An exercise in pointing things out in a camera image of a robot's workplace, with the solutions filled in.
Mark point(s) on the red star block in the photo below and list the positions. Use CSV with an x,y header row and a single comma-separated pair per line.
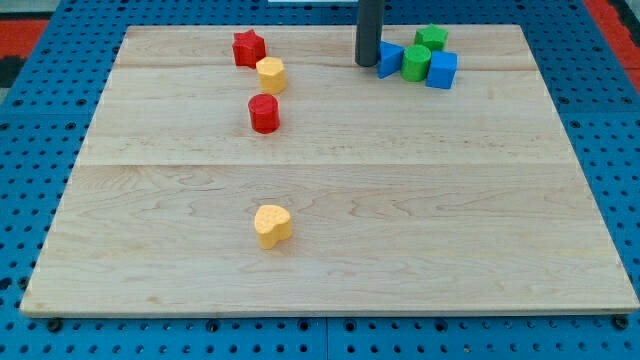
x,y
248,48

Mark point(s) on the blue triangle block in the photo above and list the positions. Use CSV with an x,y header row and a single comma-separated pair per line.
x,y
390,59

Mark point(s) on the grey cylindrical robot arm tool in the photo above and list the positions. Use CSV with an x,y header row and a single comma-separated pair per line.
x,y
369,25

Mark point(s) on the yellow hexagon block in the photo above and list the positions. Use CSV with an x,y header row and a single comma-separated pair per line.
x,y
271,75

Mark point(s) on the blue cube block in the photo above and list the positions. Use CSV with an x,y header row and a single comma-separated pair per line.
x,y
442,70

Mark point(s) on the red cylinder block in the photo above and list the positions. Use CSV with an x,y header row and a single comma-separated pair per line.
x,y
264,113

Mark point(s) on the yellow heart block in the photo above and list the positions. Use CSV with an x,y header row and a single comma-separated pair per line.
x,y
272,224

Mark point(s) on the light wooden board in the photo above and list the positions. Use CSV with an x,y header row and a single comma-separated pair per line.
x,y
405,200

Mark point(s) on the green cylinder block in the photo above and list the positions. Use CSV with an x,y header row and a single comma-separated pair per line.
x,y
415,63

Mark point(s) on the green star block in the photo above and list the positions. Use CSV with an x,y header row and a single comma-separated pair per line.
x,y
432,37

